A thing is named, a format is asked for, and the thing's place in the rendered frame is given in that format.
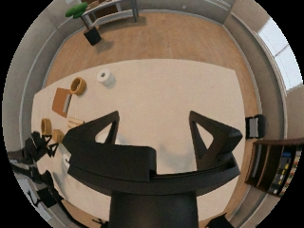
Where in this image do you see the small wooden pallet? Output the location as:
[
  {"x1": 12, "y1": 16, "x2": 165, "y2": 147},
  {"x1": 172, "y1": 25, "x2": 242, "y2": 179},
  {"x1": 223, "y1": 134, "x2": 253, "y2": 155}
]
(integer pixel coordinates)
[{"x1": 66, "y1": 117, "x2": 85, "y2": 132}]

